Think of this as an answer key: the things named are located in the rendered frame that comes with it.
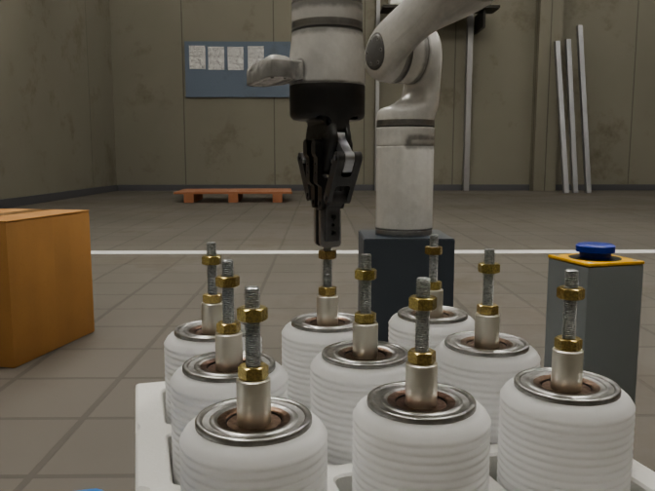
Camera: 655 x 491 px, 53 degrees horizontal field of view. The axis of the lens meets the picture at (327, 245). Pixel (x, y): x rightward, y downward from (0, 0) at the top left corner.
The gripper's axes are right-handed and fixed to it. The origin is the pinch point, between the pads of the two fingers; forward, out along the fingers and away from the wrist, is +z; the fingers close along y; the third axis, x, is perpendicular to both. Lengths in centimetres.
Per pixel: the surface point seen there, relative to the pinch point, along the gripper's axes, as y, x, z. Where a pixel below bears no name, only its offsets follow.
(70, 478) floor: 26, 27, 35
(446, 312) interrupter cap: -0.5, -13.9, 9.9
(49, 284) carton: 91, 32, 20
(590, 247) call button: -7.4, -26.9, 2.5
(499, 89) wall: 706, -500, -99
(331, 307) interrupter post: -1.1, -0.1, 8.1
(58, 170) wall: 687, 50, 6
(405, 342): -2.9, -7.7, 12.1
